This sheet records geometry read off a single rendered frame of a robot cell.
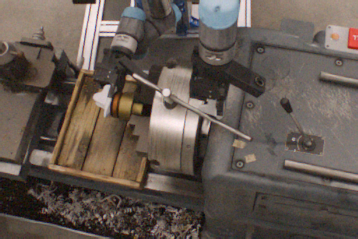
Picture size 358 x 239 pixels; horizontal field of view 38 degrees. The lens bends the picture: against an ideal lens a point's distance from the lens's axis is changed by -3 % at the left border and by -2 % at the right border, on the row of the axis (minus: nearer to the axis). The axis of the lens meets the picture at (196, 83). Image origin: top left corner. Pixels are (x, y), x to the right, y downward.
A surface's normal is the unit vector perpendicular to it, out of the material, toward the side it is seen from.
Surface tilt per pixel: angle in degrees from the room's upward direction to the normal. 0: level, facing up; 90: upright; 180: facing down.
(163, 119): 30
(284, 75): 0
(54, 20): 0
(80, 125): 0
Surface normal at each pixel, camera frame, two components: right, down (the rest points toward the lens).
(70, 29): -0.04, -0.46
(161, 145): -0.19, 0.45
